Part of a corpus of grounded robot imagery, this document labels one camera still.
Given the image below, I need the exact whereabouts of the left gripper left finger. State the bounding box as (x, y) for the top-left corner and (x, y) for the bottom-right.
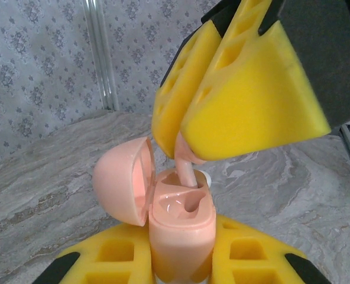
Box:
(38, 223), (157, 284)

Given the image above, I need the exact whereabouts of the aluminium frame post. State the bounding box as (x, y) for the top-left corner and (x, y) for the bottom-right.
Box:
(85, 0), (120, 111)

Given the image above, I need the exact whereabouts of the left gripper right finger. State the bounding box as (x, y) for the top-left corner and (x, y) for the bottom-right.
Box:
(210, 214), (332, 284)

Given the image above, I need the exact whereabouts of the pink earbud charging case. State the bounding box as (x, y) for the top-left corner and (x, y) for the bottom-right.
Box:
(92, 137), (217, 284)

